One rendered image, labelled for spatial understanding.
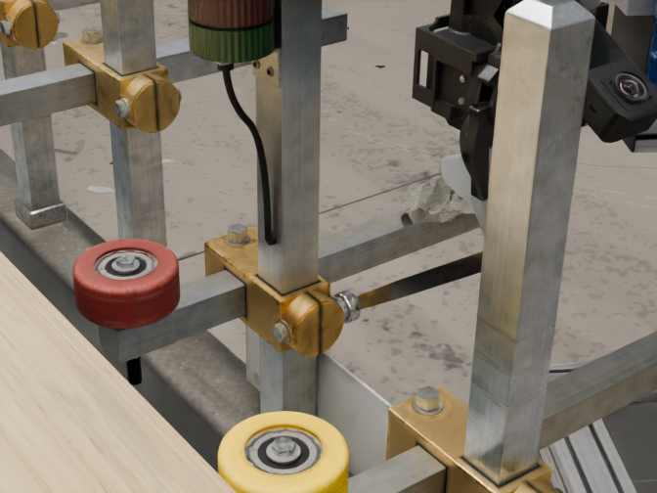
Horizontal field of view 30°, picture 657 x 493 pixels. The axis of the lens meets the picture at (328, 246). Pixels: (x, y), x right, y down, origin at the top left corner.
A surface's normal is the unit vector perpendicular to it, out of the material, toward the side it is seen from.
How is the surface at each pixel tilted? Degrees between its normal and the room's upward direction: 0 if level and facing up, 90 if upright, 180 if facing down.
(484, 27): 90
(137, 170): 90
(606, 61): 28
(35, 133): 90
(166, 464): 0
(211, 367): 0
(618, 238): 0
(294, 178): 90
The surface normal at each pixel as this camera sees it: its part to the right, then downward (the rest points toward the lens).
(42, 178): 0.59, 0.41
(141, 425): 0.02, -0.87
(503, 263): -0.80, 0.29
